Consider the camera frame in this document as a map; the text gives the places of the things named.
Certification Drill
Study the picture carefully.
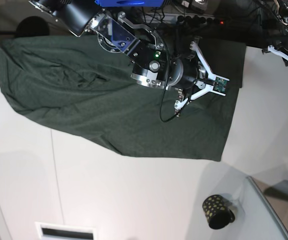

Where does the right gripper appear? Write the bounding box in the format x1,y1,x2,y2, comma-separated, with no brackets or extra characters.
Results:
172,37,215,112

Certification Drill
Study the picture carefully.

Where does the dark green t-shirt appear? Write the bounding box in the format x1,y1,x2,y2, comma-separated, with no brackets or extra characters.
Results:
0,35,246,162

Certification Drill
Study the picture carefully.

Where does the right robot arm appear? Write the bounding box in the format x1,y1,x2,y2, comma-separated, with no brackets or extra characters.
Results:
30,0,227,116

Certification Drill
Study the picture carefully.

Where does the white power strip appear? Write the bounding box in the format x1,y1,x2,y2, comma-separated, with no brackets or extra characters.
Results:
139,12,231,26

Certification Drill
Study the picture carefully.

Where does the blue box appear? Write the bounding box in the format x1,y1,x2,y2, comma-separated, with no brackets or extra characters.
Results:
94,0,164,8

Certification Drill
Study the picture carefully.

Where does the black mug with gold dots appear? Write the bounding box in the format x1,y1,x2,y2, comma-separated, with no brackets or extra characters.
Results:
202,194,236,230

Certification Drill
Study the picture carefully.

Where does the grey tray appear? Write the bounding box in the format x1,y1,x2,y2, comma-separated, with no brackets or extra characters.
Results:
250,177,288,234

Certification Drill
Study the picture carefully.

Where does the black round stool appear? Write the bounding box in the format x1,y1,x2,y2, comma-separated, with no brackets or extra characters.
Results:
14,16,50,38

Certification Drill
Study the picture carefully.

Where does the white slotted plate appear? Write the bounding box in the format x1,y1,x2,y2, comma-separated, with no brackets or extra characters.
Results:
35,222,98,240

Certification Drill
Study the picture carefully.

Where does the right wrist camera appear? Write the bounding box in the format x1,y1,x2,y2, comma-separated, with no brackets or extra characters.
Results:
211,75,230,96

